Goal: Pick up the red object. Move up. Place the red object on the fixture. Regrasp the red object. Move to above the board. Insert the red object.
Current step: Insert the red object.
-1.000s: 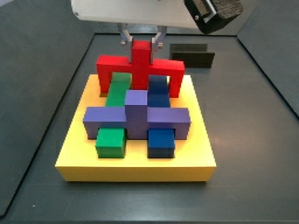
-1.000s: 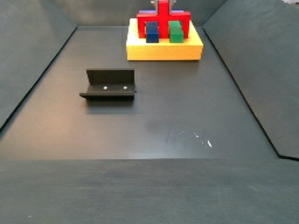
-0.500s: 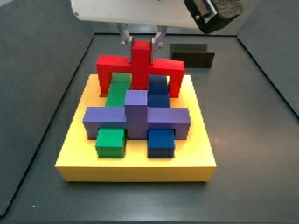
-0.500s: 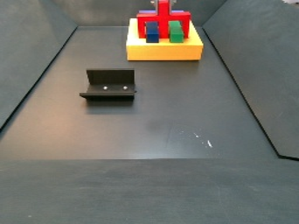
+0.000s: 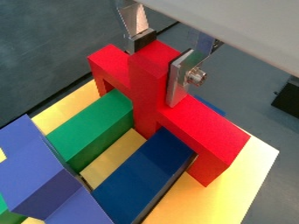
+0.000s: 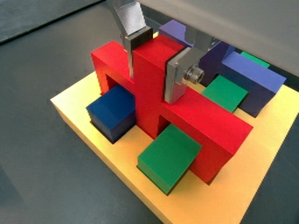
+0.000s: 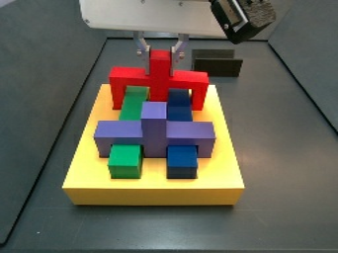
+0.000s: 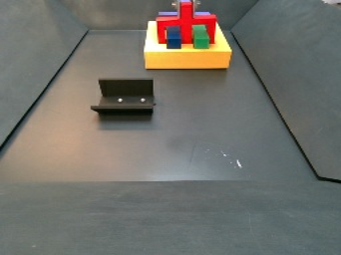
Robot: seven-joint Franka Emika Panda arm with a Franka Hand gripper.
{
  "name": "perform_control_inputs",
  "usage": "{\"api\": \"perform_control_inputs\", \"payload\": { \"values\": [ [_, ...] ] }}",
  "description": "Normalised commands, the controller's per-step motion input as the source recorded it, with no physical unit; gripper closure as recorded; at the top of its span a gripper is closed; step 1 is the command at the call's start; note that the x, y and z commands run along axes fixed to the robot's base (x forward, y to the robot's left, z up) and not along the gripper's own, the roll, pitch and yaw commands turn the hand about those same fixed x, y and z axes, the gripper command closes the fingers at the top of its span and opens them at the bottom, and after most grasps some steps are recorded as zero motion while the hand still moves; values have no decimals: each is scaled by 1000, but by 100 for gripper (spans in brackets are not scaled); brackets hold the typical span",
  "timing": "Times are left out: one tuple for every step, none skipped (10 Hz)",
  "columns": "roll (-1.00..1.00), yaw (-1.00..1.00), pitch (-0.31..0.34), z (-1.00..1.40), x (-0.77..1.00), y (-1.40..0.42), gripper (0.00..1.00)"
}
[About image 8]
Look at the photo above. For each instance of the yellow base board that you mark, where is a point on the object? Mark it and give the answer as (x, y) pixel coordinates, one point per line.
(187, 58)

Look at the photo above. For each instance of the blue long block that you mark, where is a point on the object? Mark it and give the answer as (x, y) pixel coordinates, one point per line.
(173, 37)

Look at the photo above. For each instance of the red E-shaped block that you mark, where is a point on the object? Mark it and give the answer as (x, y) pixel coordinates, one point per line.
(186, 19)

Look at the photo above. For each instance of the green long block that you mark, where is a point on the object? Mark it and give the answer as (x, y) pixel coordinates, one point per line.
(199, 37)

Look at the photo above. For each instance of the black U-shaped holder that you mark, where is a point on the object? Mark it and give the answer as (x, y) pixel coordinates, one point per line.
(126, 95)

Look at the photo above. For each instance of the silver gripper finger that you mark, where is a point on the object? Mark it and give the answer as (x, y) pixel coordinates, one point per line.
(175, 4)
(195, 3)

